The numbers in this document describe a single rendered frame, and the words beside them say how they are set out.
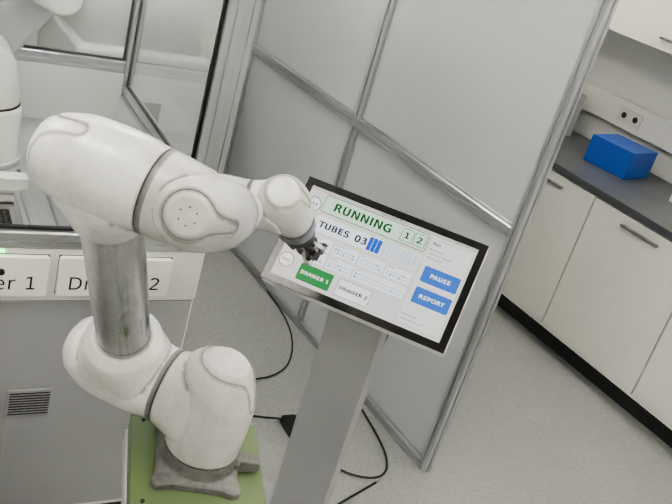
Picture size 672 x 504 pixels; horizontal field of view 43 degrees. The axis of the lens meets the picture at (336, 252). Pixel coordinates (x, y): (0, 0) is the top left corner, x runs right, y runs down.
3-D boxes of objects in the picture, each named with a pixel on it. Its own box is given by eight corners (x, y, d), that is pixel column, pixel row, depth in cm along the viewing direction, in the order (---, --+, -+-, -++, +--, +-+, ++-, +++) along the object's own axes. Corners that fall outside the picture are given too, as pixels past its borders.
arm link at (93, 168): (148, 435, 172) (54, 390, 174) (187, 371, 181) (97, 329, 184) (133, 205, 110) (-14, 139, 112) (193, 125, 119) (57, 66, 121)
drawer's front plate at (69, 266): (166, 296, 229) (173, 261, 224) (55, 296, 214) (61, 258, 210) (164, 293, 230) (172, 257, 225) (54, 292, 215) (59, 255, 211)
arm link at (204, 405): (222, 483, 166) (252, 399, 156) (139, 444, 168) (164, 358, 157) (251, 436, 180) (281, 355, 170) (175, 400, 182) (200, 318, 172)
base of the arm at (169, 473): (258, 503, 172) (265, 484, 169) (149, 489, 166) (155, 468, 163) (254, 440, 187) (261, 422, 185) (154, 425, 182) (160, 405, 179)
